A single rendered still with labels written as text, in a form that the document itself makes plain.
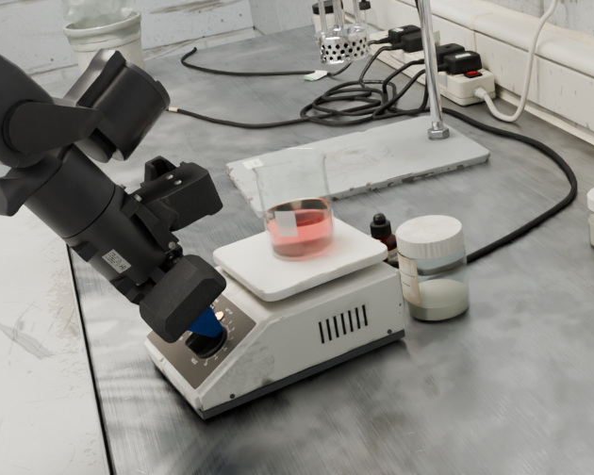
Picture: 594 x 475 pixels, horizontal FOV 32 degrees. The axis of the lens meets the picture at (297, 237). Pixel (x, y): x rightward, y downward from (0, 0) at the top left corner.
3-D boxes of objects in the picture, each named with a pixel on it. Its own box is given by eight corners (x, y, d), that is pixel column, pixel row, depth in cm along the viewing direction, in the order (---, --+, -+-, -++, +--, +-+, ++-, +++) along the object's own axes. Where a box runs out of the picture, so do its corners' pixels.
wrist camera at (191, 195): (124, 212, 75) (188, 146, 76) (98, 190, 82) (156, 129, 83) (180, 264, 78) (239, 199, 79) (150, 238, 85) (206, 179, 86)
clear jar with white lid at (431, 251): (460, 287, 98) (452, 209, 95) (479, 316, 93) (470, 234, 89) (399, 300, 98) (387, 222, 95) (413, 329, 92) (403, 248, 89)
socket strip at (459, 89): (462, 107, 148) (459, 77, 146) (370, 55, 184) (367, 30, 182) (497, 99, 149) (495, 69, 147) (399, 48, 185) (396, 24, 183)
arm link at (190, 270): (94, 279, 69) (158, 211, 70) (26, 205, 85) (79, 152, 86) (173, 349, 74) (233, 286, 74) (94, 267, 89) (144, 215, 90)
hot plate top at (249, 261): (268, 305, 83) (266, 295, 83) (209, 259, 94) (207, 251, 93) (393, 257, 88) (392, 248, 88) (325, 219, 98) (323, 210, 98)
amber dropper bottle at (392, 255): (371, 286, 101) (361, 221, 99) (374, 272, 104) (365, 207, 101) (401, 284, 101) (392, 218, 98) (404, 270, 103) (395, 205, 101)
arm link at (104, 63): (-1, 130, 67) (107, 1, 71) (-66, 114, 72) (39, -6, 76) (98, 236, 75) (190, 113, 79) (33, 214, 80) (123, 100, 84)
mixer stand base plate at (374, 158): (258, 219, 122) (257, 211, 121) (224, 170, 140) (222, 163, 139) (494, 159, 127) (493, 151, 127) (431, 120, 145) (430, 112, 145)
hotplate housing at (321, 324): (202, 427, 83) (182, 340, 80) (147, 363, 94) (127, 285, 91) (432, 331, 91) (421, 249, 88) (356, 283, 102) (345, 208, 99)
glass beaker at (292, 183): (353, 252, 89) (338, 158, 86) (285, 274, 87) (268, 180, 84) (319, 227, 95) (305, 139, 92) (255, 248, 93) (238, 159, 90)
